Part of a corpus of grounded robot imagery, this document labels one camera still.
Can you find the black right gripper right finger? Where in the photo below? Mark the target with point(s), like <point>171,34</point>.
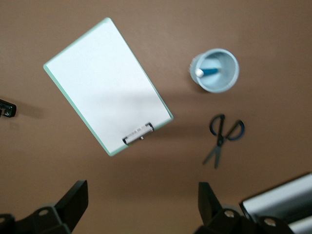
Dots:
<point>207,204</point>

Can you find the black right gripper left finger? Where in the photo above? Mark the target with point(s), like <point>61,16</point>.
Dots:
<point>75,200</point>

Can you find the blue marker with white cap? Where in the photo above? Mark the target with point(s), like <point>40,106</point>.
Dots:
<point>209,71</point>

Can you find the black stacked letter tray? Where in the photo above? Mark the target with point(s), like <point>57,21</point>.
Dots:
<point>246,208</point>

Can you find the black and blue scissors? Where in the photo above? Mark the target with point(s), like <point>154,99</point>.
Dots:
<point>220,140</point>

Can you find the white paper sheet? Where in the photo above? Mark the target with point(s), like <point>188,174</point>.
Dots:
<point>302,225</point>

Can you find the black stapler with red end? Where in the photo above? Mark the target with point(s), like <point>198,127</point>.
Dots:
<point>8,108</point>

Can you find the mint green clipboard with paper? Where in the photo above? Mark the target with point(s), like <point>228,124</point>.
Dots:
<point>107,85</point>

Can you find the light blue mesh cup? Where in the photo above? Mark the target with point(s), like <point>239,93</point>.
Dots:
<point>226,80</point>

